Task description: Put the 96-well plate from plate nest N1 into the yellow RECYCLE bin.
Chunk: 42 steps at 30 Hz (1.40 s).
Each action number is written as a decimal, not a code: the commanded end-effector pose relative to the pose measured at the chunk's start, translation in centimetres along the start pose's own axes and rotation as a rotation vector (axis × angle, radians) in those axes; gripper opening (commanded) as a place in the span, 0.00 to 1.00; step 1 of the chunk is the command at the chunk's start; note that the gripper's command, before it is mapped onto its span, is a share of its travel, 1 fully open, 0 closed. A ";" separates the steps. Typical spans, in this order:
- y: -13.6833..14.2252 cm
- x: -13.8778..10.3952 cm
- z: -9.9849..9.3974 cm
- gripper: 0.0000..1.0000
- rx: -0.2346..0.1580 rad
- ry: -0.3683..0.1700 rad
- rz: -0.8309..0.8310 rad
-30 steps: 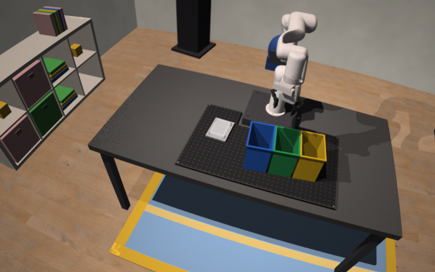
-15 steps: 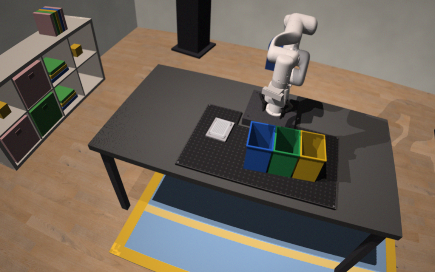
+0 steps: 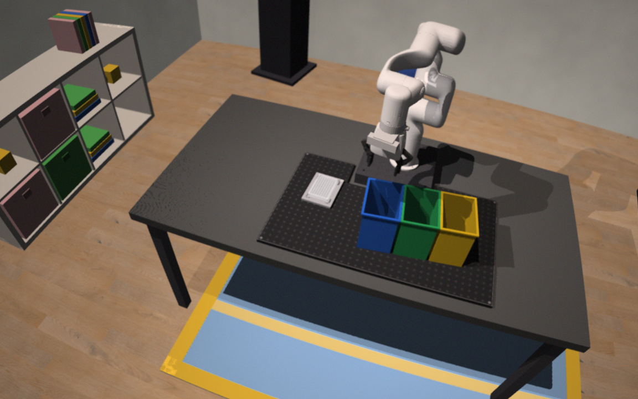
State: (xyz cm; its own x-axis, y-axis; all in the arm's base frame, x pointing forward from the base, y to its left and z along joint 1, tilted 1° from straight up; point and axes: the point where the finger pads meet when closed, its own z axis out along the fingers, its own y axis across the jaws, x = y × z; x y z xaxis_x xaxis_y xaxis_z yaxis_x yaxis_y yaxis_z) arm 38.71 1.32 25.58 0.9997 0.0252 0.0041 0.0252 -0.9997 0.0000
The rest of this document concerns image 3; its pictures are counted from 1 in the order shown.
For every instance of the blue bin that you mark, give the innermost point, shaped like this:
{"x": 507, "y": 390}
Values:
{"x": 381, "y": 216}

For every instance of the green open-top bin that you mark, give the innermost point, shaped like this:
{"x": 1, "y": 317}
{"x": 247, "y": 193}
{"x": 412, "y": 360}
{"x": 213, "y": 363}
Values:
{"x": 423, "y": 206}

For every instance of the yellow open-top bin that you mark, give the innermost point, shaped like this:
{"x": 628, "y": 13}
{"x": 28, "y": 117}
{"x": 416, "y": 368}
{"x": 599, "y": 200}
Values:
{"x": 450, "y": 246}

